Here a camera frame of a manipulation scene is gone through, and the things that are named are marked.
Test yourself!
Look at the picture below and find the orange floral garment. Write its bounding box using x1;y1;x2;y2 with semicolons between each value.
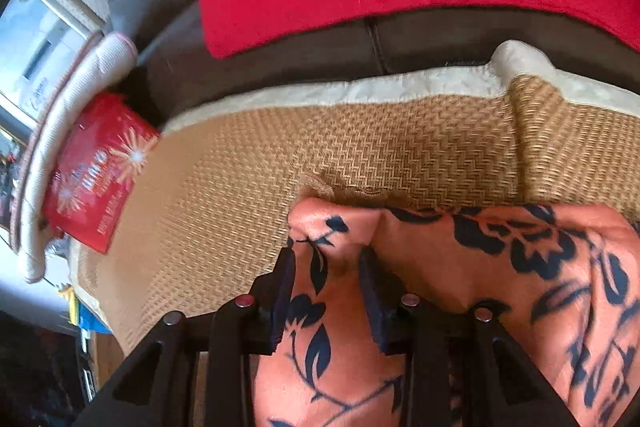
252;197;640;427

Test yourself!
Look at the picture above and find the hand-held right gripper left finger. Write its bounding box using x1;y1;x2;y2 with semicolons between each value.
80;247;297;427

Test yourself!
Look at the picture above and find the white padded armrest cover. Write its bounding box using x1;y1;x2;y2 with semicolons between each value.
11;32;140;284

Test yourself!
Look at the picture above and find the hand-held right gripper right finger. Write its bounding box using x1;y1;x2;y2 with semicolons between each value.
357;248;581;427

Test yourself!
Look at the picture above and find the woven bamboo mat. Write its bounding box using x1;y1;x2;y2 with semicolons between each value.
70;39;640;358

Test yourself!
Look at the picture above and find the red printed box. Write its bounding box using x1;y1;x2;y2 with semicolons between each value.
41;93;162;255

